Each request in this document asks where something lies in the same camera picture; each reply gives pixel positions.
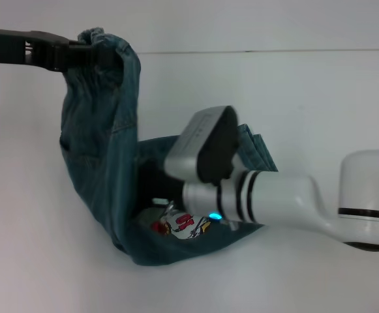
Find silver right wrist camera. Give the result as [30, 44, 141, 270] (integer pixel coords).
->
[162, 105, 243, 187]

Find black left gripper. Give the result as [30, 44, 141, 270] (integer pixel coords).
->
[0, 27, 119, 73]

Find blue denim shorts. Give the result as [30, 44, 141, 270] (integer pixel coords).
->
[59, 27, 280, 267]

